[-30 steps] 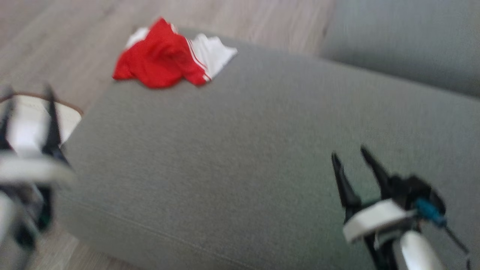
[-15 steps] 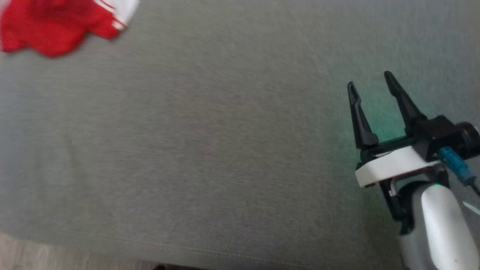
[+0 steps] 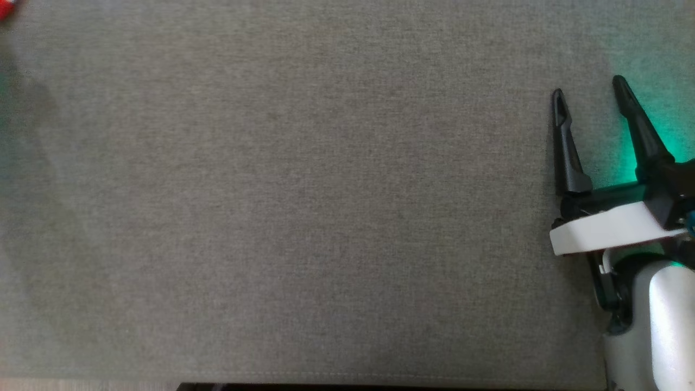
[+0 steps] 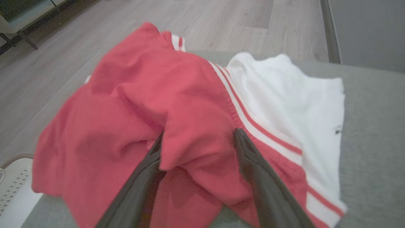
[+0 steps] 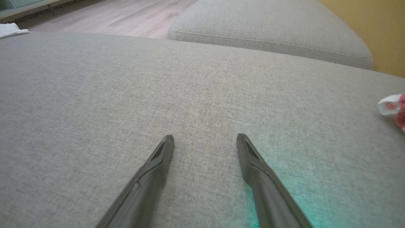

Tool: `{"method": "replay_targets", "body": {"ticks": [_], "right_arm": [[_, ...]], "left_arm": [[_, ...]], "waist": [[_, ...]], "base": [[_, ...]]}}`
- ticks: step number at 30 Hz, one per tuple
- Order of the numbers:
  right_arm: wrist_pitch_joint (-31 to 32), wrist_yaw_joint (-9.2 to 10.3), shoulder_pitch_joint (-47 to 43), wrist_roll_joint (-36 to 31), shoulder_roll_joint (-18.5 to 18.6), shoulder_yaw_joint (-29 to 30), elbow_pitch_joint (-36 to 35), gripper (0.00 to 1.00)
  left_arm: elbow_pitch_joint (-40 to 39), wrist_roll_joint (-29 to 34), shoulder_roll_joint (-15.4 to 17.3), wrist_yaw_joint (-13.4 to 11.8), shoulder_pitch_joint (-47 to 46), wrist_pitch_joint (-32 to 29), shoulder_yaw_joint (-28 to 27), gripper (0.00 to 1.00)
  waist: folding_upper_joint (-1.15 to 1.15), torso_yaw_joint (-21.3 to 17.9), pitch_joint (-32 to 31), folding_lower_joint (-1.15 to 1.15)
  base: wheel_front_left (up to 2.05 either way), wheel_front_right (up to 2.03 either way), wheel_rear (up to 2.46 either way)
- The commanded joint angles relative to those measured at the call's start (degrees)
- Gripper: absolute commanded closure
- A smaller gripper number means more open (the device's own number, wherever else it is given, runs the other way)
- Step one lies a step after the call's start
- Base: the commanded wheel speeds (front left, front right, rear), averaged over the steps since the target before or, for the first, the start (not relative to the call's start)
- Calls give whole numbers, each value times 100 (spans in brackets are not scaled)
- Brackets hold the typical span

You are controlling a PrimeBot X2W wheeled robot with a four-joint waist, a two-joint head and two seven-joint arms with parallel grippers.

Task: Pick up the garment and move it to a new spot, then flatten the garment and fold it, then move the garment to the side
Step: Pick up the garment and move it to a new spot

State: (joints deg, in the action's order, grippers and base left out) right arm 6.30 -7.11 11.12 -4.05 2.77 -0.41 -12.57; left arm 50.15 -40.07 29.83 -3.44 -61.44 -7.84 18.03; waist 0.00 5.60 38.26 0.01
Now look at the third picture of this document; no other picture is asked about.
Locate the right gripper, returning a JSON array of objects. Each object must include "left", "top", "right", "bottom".
[{"left": 549, "top": 75, "right": 695, "bottom": 257}]

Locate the grey fabric sofa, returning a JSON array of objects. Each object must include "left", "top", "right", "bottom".
[{"left": 0, "top": 0, "right": 695, "bottom": 385}]

